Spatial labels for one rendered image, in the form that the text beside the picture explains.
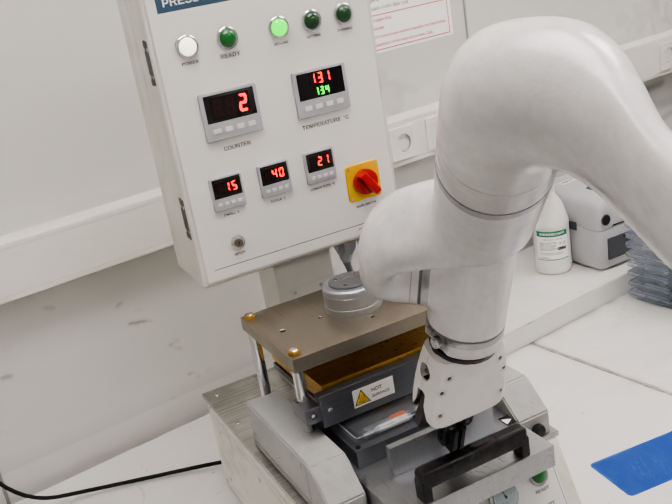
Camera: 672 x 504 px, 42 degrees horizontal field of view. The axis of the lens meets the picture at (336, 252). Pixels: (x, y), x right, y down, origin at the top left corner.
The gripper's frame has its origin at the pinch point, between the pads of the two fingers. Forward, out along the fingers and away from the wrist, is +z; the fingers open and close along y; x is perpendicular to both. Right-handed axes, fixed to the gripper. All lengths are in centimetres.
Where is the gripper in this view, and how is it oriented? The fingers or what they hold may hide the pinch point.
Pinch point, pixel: (451, 432)
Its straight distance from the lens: 107.6
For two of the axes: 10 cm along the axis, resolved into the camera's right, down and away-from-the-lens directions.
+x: -4.8, -5.3, 7.0
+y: 8.8, -2.9, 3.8
